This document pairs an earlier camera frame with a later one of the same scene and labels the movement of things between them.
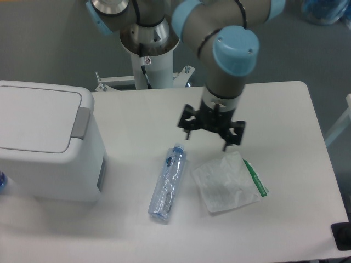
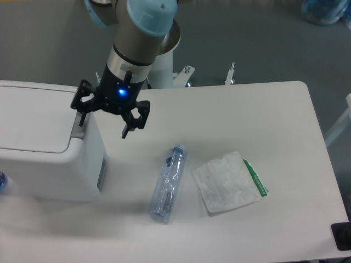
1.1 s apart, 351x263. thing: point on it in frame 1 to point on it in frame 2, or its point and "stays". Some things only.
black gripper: [218, 121] to [115, 94]
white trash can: [51, 148] stays
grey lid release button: [81, 122] stays
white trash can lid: [37, 120] stays
